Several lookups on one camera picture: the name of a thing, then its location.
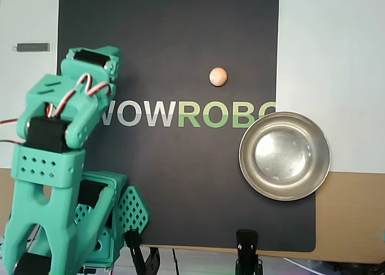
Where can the teal gripper black servo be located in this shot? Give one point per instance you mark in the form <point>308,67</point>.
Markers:
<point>89,59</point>

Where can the tan ball with black base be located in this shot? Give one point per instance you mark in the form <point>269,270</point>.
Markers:
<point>218,76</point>

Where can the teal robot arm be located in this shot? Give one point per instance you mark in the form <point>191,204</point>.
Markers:
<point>45,202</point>

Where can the metal bowl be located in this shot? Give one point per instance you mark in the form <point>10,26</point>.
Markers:
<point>284,156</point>

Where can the black mat with WOWROBO print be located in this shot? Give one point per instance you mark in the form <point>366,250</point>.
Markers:
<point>180,31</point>

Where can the grey USB stick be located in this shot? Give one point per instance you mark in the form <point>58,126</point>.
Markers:
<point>31,47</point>

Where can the black table clamp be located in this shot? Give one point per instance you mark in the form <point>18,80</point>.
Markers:
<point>133,248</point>

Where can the white paper sheet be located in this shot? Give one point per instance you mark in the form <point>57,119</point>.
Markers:
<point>331,46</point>

